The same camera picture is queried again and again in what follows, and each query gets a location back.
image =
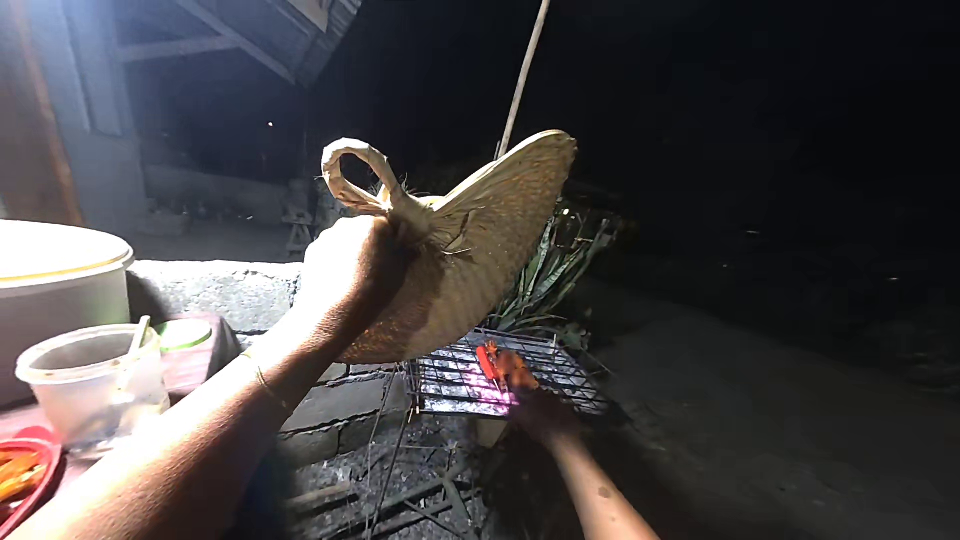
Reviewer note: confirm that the person's right hand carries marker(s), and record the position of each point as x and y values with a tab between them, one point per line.
545	414

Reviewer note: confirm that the person's left hand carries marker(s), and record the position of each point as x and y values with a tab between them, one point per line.
334	259

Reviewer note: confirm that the person's right fingers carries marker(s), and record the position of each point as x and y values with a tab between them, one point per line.
525	401

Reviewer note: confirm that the person's left fingers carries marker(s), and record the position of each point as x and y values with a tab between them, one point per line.
390	251

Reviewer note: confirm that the orange-brown skewered meat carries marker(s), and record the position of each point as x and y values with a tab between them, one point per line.
517	370

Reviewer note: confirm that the woven straw fan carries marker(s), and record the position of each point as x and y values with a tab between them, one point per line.
480	262

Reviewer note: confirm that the person's left forearm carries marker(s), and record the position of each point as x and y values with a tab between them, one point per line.
202	435

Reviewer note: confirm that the person's right forearm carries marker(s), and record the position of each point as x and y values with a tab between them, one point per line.
596	491

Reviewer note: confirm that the red skewered sausage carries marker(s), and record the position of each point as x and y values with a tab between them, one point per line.
487	362

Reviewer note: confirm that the pile of glowing charcoal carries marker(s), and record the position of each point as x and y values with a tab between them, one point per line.
469	375

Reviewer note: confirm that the metal grill grate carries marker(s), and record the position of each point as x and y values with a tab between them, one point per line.
450	393

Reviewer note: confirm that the small wooden stool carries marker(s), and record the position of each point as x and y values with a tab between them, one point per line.
298	229

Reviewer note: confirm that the green long-leaved plant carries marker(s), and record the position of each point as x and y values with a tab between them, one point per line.
541	276

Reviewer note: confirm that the pile of firewood sticks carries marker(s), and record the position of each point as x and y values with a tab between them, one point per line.
405	502

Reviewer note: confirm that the corrugated metal roof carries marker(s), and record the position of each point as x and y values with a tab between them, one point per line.
326	52

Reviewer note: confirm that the maroon tablecloth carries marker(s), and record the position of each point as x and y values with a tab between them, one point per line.
206	367

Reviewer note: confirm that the long thin bamboo pole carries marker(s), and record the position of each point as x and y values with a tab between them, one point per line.
523	75

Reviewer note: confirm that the green-rimmed round lidded container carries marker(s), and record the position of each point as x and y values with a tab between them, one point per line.
184	334

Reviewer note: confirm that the translucent plastic tub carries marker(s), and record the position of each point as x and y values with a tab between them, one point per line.
94	397

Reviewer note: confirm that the large white lidded bucket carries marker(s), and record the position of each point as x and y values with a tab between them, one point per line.
64	307

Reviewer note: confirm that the red plastic bowl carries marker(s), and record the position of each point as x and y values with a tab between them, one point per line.
52	457

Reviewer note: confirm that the pile of orange marinated meat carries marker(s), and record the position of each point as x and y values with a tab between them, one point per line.
16	474

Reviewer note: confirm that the grey concrete block wall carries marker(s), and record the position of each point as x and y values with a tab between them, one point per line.
225	289

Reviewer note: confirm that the brown wooden door post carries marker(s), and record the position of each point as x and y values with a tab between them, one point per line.
45	135

